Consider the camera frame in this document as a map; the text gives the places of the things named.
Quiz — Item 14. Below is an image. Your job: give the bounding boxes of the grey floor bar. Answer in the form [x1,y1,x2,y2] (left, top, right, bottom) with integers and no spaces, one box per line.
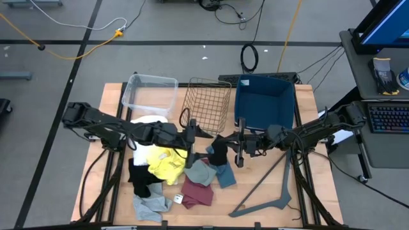
[0,72,33,81]
[3,0,63,8]

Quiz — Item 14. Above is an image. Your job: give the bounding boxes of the small black cloth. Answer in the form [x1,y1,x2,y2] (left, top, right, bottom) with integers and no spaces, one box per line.
[210,134,229,167]

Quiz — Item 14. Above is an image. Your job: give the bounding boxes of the yellow extension cable with plug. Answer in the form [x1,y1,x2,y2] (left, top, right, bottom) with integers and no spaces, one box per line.
[0,12,125,61]

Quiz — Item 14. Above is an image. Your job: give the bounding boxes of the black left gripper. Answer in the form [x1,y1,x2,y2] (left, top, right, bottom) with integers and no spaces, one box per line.
[159,118,214,169]

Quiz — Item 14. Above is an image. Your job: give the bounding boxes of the black monitor stand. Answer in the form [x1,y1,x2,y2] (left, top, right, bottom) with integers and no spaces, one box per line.
[351,27,383,55]

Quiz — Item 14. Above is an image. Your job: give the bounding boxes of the maroon cloth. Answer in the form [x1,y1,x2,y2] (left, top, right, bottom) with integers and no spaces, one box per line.
[180,158,214,210]

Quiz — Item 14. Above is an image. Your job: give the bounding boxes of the large black cloth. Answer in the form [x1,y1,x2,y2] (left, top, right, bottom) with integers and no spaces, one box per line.
[127,158,166,199]

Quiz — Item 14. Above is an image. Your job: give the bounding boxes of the clear plastic bin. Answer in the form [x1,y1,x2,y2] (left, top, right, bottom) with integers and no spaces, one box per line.
[121,73,179,118]

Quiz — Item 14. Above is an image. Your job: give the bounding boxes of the copper wire basket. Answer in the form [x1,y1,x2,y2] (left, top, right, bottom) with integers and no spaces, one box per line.
[178,77,233,137]

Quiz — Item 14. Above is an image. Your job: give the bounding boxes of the thin black floor cable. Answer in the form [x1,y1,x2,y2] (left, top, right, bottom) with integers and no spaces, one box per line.
[126,0,147,29]

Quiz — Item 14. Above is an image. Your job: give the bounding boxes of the tangled black floor cable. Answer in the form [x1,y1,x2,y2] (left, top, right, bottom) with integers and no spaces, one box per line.
[197,0,266,31]

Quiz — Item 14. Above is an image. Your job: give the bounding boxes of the navy striped fabric bin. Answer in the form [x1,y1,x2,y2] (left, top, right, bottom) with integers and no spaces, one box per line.
[234,73,295,134]

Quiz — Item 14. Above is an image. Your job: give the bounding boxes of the grey black work gloves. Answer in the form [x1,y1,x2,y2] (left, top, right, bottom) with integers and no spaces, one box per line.
[367,57,400,96]

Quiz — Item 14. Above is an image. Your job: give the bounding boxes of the grey-green cloth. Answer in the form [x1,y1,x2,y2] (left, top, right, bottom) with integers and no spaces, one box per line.
[183,158,217,187]

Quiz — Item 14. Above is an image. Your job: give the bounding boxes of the black backlit keyboard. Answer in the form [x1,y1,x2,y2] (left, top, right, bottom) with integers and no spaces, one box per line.
[367,103,409,134]

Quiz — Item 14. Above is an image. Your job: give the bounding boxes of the blue white roll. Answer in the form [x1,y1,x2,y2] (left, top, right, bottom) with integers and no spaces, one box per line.
[396,66,409,91]

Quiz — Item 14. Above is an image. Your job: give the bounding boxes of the computer monitor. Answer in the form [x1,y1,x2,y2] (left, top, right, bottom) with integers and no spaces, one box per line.
[353,0,409,49]

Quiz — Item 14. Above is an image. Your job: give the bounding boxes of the black cart cable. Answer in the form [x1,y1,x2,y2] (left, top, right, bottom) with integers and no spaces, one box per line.
[297,44,346,76]

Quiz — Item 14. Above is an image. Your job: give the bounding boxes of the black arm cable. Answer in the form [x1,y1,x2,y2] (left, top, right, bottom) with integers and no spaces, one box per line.
[78,148,108,218]

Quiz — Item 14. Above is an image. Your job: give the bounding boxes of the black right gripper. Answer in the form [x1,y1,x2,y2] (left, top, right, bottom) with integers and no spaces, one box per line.
[225,117,279,169]

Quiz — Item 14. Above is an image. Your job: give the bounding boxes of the yellow hanging cable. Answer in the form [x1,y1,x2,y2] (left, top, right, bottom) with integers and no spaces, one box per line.
[276,0,304,73]

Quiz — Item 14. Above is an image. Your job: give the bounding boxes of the yellow cloth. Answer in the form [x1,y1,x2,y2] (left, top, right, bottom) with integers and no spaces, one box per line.
[146,145,188,186]

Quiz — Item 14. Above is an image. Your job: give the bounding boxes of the blue cloth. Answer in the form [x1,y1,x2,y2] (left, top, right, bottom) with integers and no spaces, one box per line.
[205,145,237,189]

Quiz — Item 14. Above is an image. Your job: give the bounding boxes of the white paper sheet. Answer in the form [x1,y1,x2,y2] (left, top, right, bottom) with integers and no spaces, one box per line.
[318,110,354,146]

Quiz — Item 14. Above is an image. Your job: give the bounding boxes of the white cloth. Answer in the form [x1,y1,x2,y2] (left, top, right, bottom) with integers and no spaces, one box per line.
[130,114,169,167]

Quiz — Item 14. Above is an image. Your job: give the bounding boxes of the grey computer cart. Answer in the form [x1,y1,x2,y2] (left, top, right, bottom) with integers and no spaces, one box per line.
[339,28,409,185]

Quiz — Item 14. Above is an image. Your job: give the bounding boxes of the white floor cable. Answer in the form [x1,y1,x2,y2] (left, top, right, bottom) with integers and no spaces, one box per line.
[30,0,128,32]

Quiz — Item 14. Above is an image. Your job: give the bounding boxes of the black caster base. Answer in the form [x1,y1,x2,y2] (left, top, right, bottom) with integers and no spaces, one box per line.
[0,98,13,116]

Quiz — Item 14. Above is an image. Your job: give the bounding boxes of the black coiled cable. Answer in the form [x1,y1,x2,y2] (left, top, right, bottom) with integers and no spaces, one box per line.
[240,0,266,74]

